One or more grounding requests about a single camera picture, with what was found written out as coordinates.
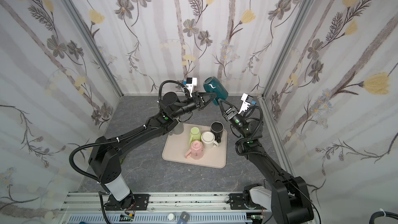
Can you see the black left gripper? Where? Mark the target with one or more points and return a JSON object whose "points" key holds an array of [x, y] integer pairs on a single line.
{"points": [[197, 101]]}

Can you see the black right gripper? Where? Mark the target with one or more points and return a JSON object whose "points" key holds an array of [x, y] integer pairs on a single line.
{"points": [[229, 112]]}

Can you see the dark green mug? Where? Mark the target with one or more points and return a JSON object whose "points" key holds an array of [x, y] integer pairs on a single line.
{"points": [[213, 84]]}

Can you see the black mug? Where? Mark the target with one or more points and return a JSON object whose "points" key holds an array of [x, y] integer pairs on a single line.
{"points": [[217, 129]]}

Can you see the pink mug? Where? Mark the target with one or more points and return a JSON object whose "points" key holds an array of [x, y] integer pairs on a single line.
{"points": [[196, 151]]}

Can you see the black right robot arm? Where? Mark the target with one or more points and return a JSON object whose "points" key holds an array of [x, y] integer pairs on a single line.
{"points": [[289, 198]]}

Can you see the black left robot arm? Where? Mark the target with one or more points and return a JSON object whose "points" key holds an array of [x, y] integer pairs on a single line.
{"points": [[106, 153]]}

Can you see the white mug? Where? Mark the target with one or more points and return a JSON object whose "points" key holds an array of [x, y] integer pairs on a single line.
{"points": [[208, 139]]}

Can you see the light green mug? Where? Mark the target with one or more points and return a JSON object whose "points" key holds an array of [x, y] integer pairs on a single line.
{"points": [[195, 135]]}

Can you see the grey mug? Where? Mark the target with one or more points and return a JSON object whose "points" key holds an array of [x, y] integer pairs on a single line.
{"points": [[179, 129]]}

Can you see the beige plastic tray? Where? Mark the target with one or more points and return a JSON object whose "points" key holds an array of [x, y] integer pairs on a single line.
{"points": [[183, 148]]}

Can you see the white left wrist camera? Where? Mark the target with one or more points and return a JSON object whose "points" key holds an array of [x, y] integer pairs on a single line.
{"points": [[190, 83]]}

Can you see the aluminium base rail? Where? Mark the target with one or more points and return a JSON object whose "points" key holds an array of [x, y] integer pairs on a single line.
{"points": [[165, 208]]}

